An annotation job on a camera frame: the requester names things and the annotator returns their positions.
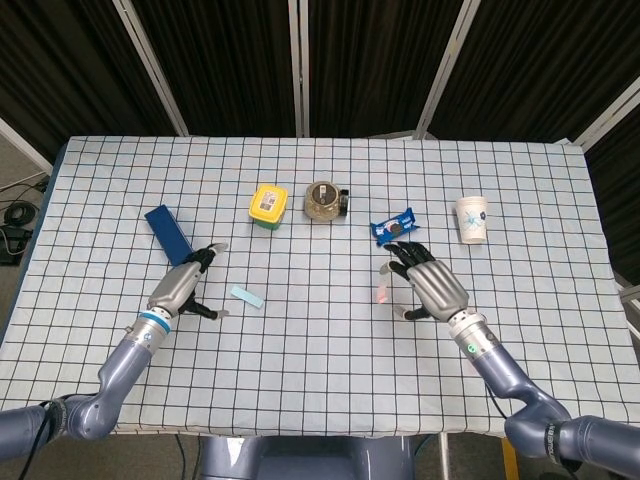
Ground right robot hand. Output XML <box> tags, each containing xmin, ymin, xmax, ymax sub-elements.
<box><xmin>380</xmin><ymin>240</ymin><xmax>471</xmax><ymax>322</ymax></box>

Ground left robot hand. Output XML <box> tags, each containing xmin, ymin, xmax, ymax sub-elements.
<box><xmin>147</xmin><ymin>242</ymin><xmax>231</xmax><ymax>322</ymax></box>

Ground dark blue rectangular box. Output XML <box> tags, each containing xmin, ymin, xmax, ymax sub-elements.
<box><xmin>143</xmin><ymin>203</ymin><xmax>197</xmax><ymax>268</ymax></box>

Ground blue cookie packet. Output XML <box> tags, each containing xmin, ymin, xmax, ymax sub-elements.
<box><xmin>369</xmin><ymin>207</ymin><xmax>421</xmax><ymax>247</ymax></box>

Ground white paper cup blue flower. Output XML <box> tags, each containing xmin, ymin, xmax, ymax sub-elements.
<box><xmin>454</xmin><ymin>195</ymin><xmax>490</xmax><ymax>246</ymax></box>

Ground green tub with yellow lid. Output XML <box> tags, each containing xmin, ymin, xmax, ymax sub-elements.
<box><xmin>248</xmin><ymin>183</ymin><xmax>291</xmax><ymax>232</ymax></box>

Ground light blue checkered tablecloth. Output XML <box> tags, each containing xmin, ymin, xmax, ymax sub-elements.
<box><xmin>0</xmin><ymin>135</ymin><xmax>634</xmax><ymax>442</ymax></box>

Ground round glass jar with grains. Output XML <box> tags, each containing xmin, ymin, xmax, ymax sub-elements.
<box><xmin>303</xmin><ymin>180</ymin><xmax>344</xmax><ymax>223</ymax></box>

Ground black power adapter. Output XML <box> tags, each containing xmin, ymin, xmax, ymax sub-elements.
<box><xmin>0</xmin><ymin>225</ymin><xmax>29</xmax><ymax>267</ymax></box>

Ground grey robot torso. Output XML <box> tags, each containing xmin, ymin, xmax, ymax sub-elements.
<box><xmin>197</xmin><ymin>433</ymin><xmax>417</xmax><ymax>480</ymax></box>

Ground black folding screen panel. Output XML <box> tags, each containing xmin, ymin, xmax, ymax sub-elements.
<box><xmin>417</xmin><ymin>0</ymin><xmax>640</xmax><ymax>146</ymax></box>
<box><xmin>0</xmin><ymin>0</ymin><xmax>189</xmax><ymax>169</ymax></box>
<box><xmin>119</xmin><ymin>0</ymin><xmax>302</xmax><ymax>138</ymax></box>
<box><xmin>297</xmin><ymin>0</ymin><xmax>469</xmax><ymax>140</ymax></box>

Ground black hanging cable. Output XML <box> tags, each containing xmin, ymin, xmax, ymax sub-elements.
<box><xmin>173</xmin><ymin>433</ymin><xmax>188</xmax><ymax>480</ymax></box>

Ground coiled black cable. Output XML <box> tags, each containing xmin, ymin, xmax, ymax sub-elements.
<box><xmin>3</xmin><ymin>200</ymin><xmax>38</xmax><ymax>228</ymax></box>

